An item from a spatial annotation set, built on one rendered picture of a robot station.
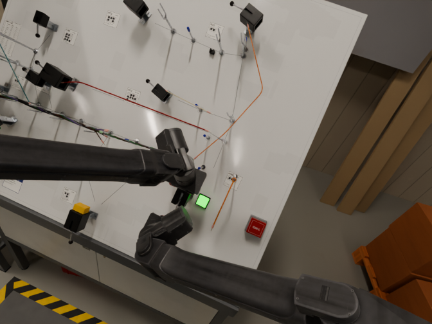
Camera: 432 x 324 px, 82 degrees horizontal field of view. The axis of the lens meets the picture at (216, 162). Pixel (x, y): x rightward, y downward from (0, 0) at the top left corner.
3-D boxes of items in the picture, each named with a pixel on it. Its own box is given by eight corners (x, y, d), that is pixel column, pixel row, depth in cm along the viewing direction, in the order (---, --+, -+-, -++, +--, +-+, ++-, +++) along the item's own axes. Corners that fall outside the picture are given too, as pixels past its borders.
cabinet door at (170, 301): (202, 334, 115) (224, 303, 90) (99, 283, 120) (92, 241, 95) (204, 328, 117) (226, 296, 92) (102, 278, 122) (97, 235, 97)
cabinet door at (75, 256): (99, 282, 121) (93, 239, 95) (4, 236, 126) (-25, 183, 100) (101, 278, 122) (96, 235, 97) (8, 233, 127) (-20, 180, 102)
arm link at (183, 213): (134, 256, 51) (158, 278, 55) (183, 226, 51) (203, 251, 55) (135, 220, 61) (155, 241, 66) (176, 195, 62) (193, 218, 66)
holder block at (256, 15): (236, 8, 81) (234, -11, 72) (261, 29, 80) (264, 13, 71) (226, 18, 81) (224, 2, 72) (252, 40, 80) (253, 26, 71)
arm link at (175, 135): (143, 184, 55) (166, 167, 51) (129, 139, 59) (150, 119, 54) (181, 181, 65) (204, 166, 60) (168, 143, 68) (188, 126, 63)
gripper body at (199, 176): (175, 161, 71) (171, 152, 64) (207, 175, 70) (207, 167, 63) (164, 181, 69) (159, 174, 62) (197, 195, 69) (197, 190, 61)
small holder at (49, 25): (41, 40, 88) (26, 32, 82) (48, 18, 88) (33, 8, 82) (52, 45, 88) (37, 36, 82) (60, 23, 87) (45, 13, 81)
